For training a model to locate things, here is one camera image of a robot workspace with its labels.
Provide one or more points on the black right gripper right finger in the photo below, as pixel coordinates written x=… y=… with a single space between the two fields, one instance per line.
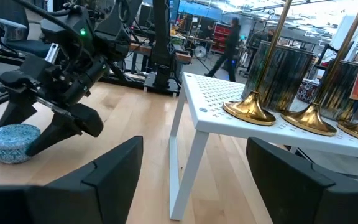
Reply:
x=306 y=199

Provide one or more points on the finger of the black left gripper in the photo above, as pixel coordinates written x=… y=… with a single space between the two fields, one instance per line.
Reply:
x=61 y=133
x=14 y=113

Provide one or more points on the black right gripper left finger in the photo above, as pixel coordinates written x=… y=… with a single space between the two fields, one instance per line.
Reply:
x=89 y=199

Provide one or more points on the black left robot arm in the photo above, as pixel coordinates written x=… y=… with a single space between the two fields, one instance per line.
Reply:
x=163 y=40

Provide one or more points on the silver aluminium extrusion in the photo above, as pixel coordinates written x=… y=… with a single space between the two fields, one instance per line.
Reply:
x=52 y=51

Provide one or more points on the dark office chair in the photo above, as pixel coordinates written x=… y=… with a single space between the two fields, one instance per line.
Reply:
x=20 y=46

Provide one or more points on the wooden workbench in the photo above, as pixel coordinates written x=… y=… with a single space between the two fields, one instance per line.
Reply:
x=140 y=48

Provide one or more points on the white perforated metal riser shelf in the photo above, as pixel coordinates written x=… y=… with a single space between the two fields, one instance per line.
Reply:
x=216 y=90

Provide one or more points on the white floor fan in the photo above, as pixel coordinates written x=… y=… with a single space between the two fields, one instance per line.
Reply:
x=200 y=52

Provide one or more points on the person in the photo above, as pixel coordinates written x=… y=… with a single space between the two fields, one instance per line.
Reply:
x=228 y=46
x=271 y=35

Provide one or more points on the red storage rack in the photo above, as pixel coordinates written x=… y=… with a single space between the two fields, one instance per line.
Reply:
x=221 y=35

